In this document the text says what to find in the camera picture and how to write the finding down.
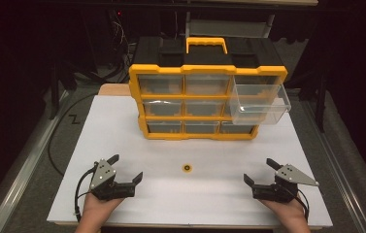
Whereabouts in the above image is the black floor cable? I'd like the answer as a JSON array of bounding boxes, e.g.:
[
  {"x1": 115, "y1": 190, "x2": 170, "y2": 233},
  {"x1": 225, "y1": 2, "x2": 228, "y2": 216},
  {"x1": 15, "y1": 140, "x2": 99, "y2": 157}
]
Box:
[{"x1": 48, "y1": 92, "x2": 99, "y2": 178}]

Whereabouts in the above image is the bundle of dark cables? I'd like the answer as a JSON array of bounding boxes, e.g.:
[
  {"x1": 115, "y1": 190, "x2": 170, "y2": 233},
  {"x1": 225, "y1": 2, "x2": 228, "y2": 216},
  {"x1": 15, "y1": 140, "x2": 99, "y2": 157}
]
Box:
[{"x1": 107, "y1": 11, "x2": 140, "y2": 83}]

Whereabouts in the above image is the yellow black organizer cabinet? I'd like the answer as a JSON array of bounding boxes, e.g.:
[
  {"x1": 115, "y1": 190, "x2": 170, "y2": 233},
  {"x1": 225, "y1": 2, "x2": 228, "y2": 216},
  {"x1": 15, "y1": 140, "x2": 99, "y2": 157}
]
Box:
[{"x1": 128, "y1": 36, "x2": 289, "y2": 141}]

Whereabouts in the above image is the clear plastic drawer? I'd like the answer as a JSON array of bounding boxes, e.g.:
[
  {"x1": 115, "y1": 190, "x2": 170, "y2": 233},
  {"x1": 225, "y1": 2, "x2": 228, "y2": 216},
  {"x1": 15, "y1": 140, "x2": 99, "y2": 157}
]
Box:
[{"x1": 228, "y1": 83, "x2": 292, "y2": 126}]

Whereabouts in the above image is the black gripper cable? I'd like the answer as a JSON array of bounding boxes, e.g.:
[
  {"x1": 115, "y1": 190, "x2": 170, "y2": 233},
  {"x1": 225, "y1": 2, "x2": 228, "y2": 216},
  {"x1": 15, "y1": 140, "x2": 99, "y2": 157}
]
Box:
[
  {"x1": 74, "y1": 165, "x2": 98, "y2": 223},
  {"x1": 295, "y1": 188, "x2": 311, "y2": 223}
]

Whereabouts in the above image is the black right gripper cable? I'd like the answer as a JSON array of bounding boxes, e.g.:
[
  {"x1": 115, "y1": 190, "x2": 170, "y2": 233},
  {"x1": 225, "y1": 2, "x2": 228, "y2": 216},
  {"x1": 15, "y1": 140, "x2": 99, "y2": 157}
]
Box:
[{"x1": 295, "y1": 188, "x2": 311, "y2": 223}]

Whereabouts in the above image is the person's left hand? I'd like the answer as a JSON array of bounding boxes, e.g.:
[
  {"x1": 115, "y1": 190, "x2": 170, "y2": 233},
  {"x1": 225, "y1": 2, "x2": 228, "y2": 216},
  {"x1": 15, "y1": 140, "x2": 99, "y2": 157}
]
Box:
[{"x1": 82, "y1": 193, "x2": 125, "y2": 223}]

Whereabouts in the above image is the wooden board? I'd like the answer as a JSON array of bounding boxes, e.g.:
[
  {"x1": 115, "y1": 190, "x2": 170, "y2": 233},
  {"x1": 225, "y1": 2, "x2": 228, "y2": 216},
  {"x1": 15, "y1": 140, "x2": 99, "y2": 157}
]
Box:
[{"x1": 97, "y1": 83, "x2": 132, "y2": 97}]

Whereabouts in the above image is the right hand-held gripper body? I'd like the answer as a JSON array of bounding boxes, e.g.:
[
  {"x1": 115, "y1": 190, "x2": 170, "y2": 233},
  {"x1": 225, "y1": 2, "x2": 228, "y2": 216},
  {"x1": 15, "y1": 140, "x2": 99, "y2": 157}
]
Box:
[{"x1": 251, "y1": 163, "x2": 320, "y2": 203}]

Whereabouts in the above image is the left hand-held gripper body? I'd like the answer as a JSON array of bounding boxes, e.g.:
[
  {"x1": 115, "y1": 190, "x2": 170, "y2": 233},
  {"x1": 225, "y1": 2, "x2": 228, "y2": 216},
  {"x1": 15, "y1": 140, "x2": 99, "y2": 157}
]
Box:
[{"x1": 88, "y1": 158, "x2": 136, "y2": 201}]

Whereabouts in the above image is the grid of clear drawers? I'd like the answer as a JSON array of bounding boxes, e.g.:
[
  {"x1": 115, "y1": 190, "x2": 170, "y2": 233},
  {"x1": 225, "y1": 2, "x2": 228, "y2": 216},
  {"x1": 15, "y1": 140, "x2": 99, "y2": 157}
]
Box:
[{"x1": 137, "y1": 74, "x2": 256, "y2": 135}]

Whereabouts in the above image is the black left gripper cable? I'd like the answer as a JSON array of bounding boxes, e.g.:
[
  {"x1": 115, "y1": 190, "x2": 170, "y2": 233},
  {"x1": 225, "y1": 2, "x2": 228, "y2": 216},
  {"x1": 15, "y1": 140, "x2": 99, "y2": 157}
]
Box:
[{"x1": 74, "y1": 165, "x2": 98, "y2": 223}]

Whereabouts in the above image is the person's right hand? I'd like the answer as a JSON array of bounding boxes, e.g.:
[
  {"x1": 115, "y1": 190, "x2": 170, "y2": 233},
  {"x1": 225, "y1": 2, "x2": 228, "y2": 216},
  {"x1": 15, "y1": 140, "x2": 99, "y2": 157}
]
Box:
[{"x1": 258, "y1": 196, "x2": 308, "y2": 224}]

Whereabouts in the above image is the metal floor rail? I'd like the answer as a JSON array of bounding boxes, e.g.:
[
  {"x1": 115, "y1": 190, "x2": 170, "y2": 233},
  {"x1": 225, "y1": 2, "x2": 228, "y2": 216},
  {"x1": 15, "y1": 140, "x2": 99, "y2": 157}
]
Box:
[
  {"x1": 0, "y1": 90, "x2": 70, "y2": 233},
  {"x1": 300, "y1": 96, "x2": 366, "y2": 233}
]

